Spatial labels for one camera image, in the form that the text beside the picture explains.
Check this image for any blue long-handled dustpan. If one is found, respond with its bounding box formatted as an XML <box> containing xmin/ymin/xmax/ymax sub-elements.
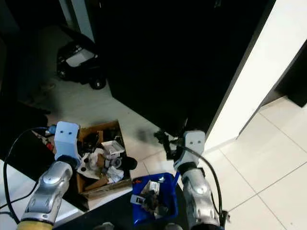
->
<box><xmin>130</xmin><ymin>170</ymin><xmax>182</xmax><ymax>226</ymax></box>

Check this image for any black floor mat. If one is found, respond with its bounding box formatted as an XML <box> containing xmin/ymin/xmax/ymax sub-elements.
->
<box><xmin>62</xmin><ymin>187</ymin><xmax>197</xmax><ymax>230</ymax></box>

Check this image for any small white labelled pack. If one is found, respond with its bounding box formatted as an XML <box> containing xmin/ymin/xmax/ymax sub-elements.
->
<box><xmin>147</xmin><ymin>181</ymin><xmax>161</xmax><ymax>193</ymax></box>

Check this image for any black round object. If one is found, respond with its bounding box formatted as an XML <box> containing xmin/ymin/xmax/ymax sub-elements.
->
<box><xmin>119</xmin><ymin>158</ymin><xmax>138</xmax><ymax>171</ymax></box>

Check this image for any white paper packet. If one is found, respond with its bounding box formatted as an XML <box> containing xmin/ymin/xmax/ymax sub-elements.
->
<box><xmin>106</xmin><ymin>141</ymin><xmax>124</xmax><ymax>155</ymax></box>

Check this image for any grey tape roll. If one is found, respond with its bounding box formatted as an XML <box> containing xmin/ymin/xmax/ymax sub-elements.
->
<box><xmin>106</xmin><ymin>156</ymin><xmax>123</xmax><ymax>169</ymax></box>

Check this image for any black crumpled debris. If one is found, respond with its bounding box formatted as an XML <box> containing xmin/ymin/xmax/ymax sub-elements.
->
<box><xmin>143</xmin><ymin>193</ymin><xmax>163</xmax><ymax>215</ymax></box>

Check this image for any brown cardboard box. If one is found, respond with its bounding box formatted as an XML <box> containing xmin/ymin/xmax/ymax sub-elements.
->
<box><xmin>74</xmin><ymin>120</ymin><xmax>133</xmax><ymax>200</ymax></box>

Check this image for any white crumpled paper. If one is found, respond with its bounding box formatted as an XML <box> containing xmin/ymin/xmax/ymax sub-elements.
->
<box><xmin>81</xmin><ymin>148</ymin><xmax>125</xmax><ymax>184</ymax></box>

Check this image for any black cabinet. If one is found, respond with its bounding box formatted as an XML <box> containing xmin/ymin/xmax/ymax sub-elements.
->
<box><xmin>94</xmin><ymin>0</ymin><xmax>276</xmax><ymax>139</ymax></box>

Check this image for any grey robot left leg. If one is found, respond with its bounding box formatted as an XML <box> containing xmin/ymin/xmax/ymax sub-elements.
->
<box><xmin>94</xmin><ymin>221</ymin><xmax>117</xmax><ymax>230</ymax></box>

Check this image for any black wheeled device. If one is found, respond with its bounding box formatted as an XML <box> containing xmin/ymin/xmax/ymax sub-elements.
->
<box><xmin>56</xmin><ymin>41</ymin><xmax>107</xmax><ymax>90</ymax></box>

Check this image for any printed paper sheet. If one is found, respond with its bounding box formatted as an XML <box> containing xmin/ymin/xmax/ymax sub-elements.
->
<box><xmin>36</xmin><ymin>128</ymin><xmax>56</xmax><ymax>150</ymax></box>

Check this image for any black tall panel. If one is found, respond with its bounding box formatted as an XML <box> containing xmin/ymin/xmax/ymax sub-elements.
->
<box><xmin>274</xmin><ymin>48</ymin><xmax>307</xmax><ymax>108</ymax></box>

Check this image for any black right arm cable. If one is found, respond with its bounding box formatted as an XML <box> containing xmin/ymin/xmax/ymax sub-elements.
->
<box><xmin>180</xmin><ymin>145</ymin><xmax>227</xmax><ymax>223</ymax></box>

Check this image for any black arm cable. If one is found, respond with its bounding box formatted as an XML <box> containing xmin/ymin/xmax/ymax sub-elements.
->
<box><xmin>1</xmin><ymin>126</ymin><xmax>57</xmax><ymax>212</ymax></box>
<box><xmin>180</xmin><ymin>145</ymin><xmax>227</xmax><ymax>223</ymax></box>

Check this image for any grey plastic bracket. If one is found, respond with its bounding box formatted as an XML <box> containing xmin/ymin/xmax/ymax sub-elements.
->
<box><xmin>130</xmin><ymin>193</ymin><xmax>145</xmax><ymax>204</ymax></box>

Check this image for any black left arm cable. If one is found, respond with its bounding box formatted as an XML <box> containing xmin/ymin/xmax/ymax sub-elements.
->
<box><xmin>1</xmin><ymin>126</ymin><xmax>57</xmax><ymax>212</ymax></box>

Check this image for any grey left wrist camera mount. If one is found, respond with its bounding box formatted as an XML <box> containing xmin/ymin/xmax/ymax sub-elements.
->
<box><xmin>54</xmin><ymin>121</ymin><xmax>81</xmax><ymax>163</ymax></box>

